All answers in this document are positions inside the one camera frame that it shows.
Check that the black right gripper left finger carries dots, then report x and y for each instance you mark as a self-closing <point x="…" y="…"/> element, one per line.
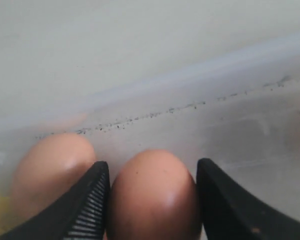
<point x="79" y="214"/>

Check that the brown egg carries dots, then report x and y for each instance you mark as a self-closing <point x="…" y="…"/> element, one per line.
<point x="48" y="170"/>
<point x="153" y="197"/>

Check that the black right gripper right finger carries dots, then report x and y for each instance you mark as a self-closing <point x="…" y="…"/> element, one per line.
<point x="229" y="212"/>

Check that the clear plastic container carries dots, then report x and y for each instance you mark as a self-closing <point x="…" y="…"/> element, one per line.
<point x="241" y="110"/>

